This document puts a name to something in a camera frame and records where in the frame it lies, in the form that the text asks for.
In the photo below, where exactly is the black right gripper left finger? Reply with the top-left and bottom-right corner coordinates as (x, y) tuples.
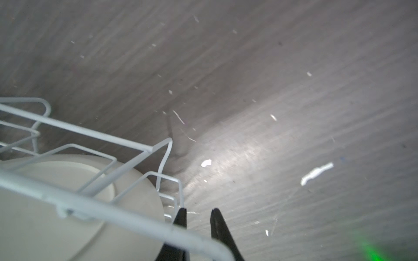
(155, 208), (190, 261)

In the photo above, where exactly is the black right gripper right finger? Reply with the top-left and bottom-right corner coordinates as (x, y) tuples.
(210, 208), (244, 261)

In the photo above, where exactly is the plain white plate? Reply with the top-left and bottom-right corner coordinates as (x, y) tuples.
(1, 154), (165, 261)

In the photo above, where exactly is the white wire dish rack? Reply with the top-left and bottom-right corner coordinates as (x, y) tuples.
(1, 97), (235, 261)

